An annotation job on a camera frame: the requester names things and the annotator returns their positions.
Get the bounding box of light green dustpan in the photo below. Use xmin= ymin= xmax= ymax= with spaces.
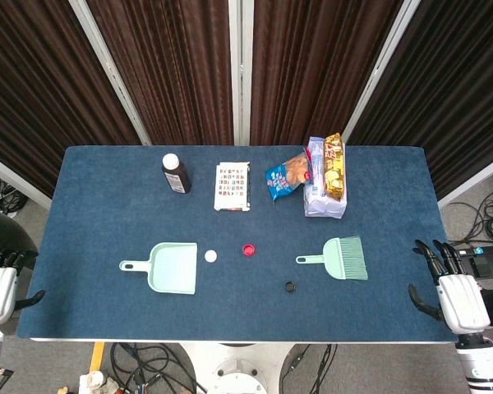
xmin=118 ymin=241 xmax=199 ymax=296

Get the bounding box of yellow floor strip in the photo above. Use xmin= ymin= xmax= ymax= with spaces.
xmin=89 ymin=342 xmax=106 ymax=374

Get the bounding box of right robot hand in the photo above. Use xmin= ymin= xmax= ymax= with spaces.
xmin=408 ymin=239 xmax=492 ymax=334

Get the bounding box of white picture card pack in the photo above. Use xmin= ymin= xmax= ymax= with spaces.
xmin=213 ymin=161 xmax=252 ymax=213

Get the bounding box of blue snack bag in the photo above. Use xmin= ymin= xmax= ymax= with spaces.
xmin=265 ymin=152 xmax=313 ymax=203

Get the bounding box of blue table cloth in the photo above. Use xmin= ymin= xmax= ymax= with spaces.
xmin=15 ymin=144 xmax=473 ymax=344

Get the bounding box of light green hand broom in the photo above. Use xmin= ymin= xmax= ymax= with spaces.
xmin=295 ymin=235 xmax=369 ymax=282

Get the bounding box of gold snack bag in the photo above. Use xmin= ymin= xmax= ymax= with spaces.
xmin=323 ymin=132 xmax=347 ymax=203

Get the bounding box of dark brown bottle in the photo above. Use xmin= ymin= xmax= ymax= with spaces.
xmin=161 ymin=153 xmax=192 ymax=195

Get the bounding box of brown pleated curtain panel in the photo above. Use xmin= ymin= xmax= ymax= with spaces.
xmin=347 ymin=0 xmax=493 ymax=198
xmin=250 ymin=0 xmax=403 ymax=145
xmin=85 ymin=0 xmax=235 ymax=145
xmin=0 ymin=0 xmax=143 ymax=198

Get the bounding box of white plastic package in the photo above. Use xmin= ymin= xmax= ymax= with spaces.
xmin=303 ymin=136 xmax=348 ymax=219

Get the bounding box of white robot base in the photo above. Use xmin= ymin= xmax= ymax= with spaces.
xmin=180 ymin=342 xmax=297 ymax=394

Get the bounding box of white partition frame post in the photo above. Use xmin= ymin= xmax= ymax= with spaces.
xmin=343 ymin=0 xmax=421 ymax=143
xmin=228 ymin=0 xmax=255 ymax=145
xmin=68 ymin=0 xmax=151 ymax=145

